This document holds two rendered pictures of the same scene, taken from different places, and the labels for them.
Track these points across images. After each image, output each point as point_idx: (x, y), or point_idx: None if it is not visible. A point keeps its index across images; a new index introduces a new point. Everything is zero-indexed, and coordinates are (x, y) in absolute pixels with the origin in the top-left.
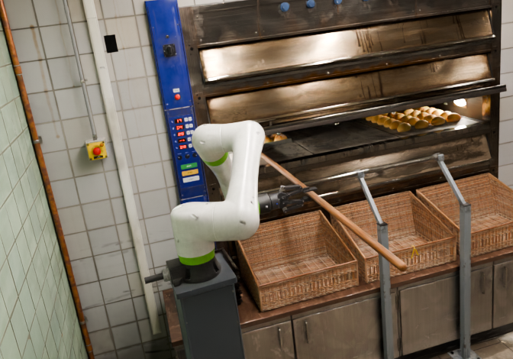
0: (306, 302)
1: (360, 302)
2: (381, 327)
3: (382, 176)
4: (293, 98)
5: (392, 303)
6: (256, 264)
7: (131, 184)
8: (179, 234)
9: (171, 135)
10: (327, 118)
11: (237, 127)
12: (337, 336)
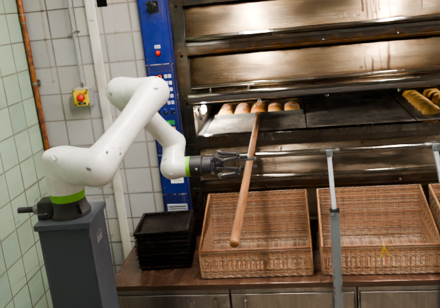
0: (249, 279)
1: (310, 293)
2: None
3: (385, 162)
4: (281, 63)
5: (349, 304)
6: (227, 233)
7: None
8: (44, 173)
9: None
10: (309, 87)
11: (139, 81)
12: None
